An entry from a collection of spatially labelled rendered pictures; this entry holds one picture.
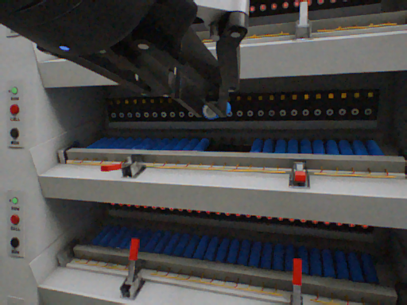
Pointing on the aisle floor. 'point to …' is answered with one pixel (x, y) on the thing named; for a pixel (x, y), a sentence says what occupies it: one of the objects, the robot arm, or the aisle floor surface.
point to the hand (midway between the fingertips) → (203, 94)
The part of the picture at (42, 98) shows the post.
